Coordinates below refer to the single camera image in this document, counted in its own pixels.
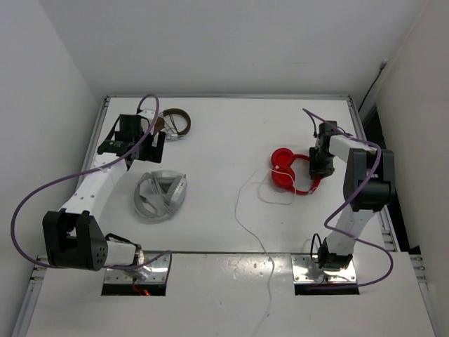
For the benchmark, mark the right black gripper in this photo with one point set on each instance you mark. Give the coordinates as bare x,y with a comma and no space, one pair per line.
316,170

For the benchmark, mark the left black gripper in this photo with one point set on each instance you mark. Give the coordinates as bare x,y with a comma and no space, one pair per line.
152,153

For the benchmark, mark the red headphones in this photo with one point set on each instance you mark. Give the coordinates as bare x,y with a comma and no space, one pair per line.
283,176

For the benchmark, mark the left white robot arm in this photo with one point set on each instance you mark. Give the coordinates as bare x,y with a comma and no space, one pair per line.
72,234

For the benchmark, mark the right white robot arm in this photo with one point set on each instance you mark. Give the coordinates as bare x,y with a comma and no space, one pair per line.
369,185

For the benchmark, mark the brown silver headphones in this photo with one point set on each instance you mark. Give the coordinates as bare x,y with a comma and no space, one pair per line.
175,123

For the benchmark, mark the grey white headphones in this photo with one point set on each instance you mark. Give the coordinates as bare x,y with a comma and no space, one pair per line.
169,188

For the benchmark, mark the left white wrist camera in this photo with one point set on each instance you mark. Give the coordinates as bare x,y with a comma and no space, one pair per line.
147,114

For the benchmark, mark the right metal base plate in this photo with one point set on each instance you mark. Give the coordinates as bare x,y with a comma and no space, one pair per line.
307,272

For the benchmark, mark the metal base plate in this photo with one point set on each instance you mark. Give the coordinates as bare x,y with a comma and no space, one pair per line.
154,272
307,272

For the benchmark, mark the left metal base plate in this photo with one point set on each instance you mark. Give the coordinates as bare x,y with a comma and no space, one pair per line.
154,272

